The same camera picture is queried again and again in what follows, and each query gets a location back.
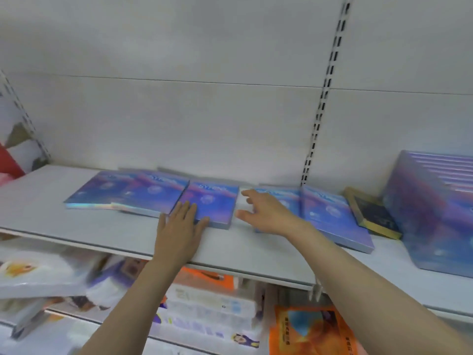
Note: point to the person's right hand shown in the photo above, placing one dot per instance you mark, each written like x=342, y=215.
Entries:
x=271, y=216

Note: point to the person's left hand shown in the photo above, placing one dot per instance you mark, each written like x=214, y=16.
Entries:
x=179, y=236

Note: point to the person's left thumb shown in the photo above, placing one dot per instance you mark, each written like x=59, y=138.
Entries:
x=202, y=226

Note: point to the person's right thumb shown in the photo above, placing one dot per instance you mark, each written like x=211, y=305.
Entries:
x=244, y=215

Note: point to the blue purple book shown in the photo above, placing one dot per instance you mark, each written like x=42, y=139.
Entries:
x=332, y=218
x=288, y=199
x=151, y=195
x=214, y=201
x=98, y=190

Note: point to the person's left forearm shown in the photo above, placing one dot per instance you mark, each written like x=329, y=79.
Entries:
x=136, y=310

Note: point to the person's right forearm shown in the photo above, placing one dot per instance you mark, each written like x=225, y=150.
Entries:
x=373, y=292

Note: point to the orange packet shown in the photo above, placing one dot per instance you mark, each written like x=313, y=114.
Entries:
x=207, y=279

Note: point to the white wrapped box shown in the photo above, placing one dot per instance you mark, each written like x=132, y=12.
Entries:
x=214, y=301

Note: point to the white box with cartoon figure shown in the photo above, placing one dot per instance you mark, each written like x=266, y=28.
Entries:
x=207, y=329

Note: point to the clear price tag holder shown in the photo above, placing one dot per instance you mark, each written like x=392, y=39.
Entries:
x=319, y=290

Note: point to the white and purple packet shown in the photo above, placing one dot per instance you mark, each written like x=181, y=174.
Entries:
x=111, y=284

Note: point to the white metal shelf board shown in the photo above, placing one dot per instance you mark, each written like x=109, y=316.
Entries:
x=74, y=225

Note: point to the dark book with yellow edge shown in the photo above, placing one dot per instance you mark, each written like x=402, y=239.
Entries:
x=373, y=214

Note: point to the orange book with blue picture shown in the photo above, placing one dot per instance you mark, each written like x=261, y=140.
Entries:
x=310, y=332

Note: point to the white packet with yellow picture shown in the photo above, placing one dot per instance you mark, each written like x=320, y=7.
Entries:
x=40, y=271

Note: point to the white lower shelf board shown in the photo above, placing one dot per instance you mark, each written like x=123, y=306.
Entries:
x=55, y=336

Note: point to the row of wrapped blue books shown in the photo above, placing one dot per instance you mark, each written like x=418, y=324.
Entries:
x=432, y=214

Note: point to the red and white packet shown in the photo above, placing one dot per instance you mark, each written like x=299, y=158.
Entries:
x=14, y=155

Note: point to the slotted shelf upright rail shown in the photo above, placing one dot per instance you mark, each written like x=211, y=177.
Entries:
x=22, y=110
x=325, y=88

